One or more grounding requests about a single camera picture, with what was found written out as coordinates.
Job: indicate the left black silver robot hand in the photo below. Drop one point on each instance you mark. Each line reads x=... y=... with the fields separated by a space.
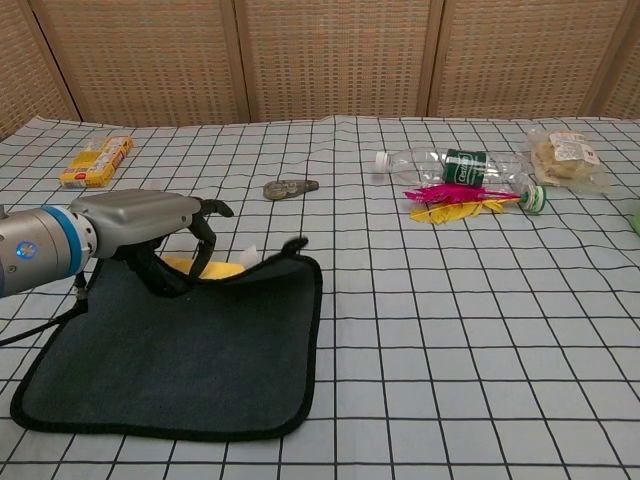
x=135 y=220

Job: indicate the dark grey pot holder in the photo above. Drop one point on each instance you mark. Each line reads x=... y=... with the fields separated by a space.
x=175 y=360

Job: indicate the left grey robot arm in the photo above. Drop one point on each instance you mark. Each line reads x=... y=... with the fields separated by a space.
x=35 y=250

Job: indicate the yellow snack box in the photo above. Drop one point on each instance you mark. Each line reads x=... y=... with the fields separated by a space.
x=97 y=162

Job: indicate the small grey teardrop object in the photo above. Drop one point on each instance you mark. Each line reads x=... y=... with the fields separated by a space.
x=290 y=189

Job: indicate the woven wooden screen panel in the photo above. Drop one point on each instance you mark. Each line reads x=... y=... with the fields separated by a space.
x=335 y=60
x=145 y=60
x=25 y=65
x=627 y=60
x=525 y=55

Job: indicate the pink yellow feather shuttlecock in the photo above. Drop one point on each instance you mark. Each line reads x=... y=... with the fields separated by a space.
x=445 y=195

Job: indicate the clear bottle green label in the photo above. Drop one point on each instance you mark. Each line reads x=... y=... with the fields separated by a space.
x=462 y=167

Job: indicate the white checked tablecloth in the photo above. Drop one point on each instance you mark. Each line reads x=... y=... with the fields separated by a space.
x=450 y=325

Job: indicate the clear bag of pastry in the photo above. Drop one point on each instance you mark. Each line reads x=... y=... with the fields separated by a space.
x=565 y=160

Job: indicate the green plastic tub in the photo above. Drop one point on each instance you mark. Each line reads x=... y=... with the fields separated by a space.
x=635 y=222

